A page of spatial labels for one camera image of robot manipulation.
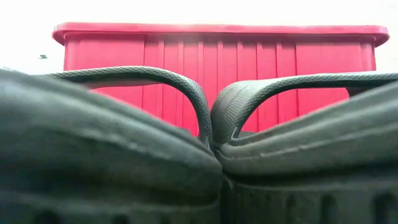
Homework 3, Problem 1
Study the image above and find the black rubber slide sandal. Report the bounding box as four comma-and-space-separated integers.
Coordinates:
210, 72, 398, 224
0, 65, 223, 224

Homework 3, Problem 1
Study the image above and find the red plastic ribbed bin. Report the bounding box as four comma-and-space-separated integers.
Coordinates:
52, 22, 390, 138

